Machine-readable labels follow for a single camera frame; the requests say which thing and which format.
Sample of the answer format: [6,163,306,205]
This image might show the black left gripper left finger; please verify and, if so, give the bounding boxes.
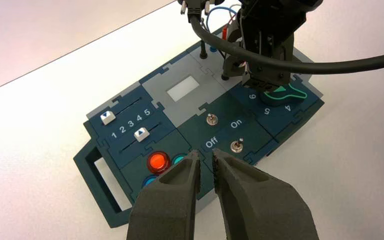
[126,149,202,240]

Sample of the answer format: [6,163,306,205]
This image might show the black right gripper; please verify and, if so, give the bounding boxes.
[222,0,323,94]

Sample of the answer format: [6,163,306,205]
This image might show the blue plug jumper wire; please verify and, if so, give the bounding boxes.
[206,5,239,54]

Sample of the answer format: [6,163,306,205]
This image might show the black plug jumper wire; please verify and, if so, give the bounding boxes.
[199,18,233,81]

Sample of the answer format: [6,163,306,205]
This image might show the white rectangular display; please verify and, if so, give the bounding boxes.
[166,75,200,103]

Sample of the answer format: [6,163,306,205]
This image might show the thick black camera cable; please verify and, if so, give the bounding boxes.
[177,0,384,75]

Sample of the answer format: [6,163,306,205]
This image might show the red push button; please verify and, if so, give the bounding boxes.
[146,151,172,175]

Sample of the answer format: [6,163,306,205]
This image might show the teal push button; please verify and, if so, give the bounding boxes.
[172,153,188,166]

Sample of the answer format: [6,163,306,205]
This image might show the red plug jumper wire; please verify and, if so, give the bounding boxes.
[220,13,243,41]

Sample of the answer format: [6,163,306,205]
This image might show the green rotary knob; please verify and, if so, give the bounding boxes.
[260,82,309,108]

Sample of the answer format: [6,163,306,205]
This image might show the grey and teal control box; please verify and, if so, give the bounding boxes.
[73,24,325,229]

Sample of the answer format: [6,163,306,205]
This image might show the blue push button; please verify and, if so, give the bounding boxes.
[141,174,160,190]

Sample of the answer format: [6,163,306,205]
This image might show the white slider knob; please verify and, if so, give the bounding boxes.
[99,110,117,126]
[133,127,151,143]

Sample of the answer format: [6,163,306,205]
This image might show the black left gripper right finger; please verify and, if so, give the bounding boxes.
[211,148,321,240]

